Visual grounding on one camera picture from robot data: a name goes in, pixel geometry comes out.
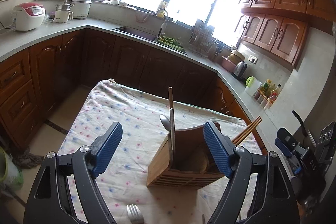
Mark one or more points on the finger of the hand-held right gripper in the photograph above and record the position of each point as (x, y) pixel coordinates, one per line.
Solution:
(288, 138)
(283, 148)

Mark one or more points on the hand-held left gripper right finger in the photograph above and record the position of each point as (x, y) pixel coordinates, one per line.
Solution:
(216, 148)

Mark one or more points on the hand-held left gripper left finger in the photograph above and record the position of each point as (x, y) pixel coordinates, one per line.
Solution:
(107, 150)

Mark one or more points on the plain wooden chopstick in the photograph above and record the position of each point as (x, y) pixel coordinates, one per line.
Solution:
(248, 129)
(249, 132)

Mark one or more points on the wooden utensil holder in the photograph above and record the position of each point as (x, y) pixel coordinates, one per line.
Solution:
(160, 161)

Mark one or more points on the steel spoon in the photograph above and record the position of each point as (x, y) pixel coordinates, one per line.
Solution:
(164, 123)

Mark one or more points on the black wok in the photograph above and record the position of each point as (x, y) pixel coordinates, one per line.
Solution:
(302, 127)

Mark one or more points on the floral white tablecloth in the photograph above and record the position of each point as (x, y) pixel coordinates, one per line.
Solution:
(118, 108)

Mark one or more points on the row of seasoning bottles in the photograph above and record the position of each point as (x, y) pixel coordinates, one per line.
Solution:
(269, 94)

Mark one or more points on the grey floor rag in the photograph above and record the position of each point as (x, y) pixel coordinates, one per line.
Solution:
(29, 158)

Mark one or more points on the steel electric kettle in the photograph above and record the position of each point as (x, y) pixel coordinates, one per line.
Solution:
(239, 70)

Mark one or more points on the pink basin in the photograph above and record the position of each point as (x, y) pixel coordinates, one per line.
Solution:
(228, 65)

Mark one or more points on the wooden lower cabinets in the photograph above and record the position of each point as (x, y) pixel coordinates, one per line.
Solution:
(99, 61)

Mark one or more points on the wooden cabinets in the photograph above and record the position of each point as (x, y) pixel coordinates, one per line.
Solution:
(278, 16)
(99, 61)

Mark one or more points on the black scissors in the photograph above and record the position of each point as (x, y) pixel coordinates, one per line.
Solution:
(218, 50)

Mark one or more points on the green bucket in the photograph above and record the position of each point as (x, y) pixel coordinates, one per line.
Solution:
(9, 169)

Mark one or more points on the dish drying rack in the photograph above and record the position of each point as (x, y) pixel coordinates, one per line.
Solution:
(202, 37)

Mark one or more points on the basket of green vegetables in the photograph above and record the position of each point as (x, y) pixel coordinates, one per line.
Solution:
(170, 41)

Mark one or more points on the kitchen sink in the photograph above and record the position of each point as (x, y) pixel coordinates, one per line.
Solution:
(136, 32)

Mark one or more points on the wooden upper cabinets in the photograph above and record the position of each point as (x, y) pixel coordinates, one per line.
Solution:
(278, 16)

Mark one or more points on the grey kitchen countertop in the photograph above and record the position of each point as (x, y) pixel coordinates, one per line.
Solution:
(52, 32)

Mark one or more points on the pink cloth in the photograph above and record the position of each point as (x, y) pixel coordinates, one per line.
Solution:
(143, 17)

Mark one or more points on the steel kitchen faucet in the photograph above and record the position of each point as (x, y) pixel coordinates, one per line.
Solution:
(164, 19)

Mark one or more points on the small white electric pot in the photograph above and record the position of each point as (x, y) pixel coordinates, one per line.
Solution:
(63, 12)

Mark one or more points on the large white rice cooker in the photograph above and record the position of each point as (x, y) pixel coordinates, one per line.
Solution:
(81, 7)

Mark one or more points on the white bowls on windowsill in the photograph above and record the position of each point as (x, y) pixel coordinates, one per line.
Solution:
(115, 2)

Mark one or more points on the yellow bottle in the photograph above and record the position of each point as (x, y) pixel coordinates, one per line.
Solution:
(163, 6)

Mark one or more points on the pink and white rice cooker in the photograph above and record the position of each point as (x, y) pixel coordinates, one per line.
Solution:
(27, 18)

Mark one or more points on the wall outlet by kettle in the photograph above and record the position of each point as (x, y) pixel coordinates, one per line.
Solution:
(253, 58)

